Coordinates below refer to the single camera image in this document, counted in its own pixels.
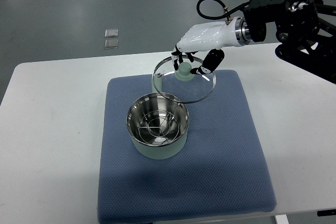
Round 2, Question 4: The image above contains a black table edge clamp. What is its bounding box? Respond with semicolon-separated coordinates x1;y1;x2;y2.
317;209;336;217

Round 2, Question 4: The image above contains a wire steaming rack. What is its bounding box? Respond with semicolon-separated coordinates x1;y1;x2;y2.
136;110;182;145

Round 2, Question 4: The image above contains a green pot with steel interior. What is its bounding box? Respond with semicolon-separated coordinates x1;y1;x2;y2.
126;76;190;159

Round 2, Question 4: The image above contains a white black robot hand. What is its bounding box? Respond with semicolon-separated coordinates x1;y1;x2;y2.
171;17;251;74

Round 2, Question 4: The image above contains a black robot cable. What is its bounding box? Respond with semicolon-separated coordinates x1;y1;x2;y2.
196;0;253;23

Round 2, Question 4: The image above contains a glass lid with green knob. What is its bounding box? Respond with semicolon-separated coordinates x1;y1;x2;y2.
152;55;216;104

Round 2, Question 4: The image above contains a blue quilted mat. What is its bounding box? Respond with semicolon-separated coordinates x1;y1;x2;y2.
98;70;277;223

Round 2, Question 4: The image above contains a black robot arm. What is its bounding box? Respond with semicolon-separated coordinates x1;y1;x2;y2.
242;0;335;83

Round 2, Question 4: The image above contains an upper silver floor plate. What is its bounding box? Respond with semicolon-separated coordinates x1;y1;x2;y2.
104;28;119;38

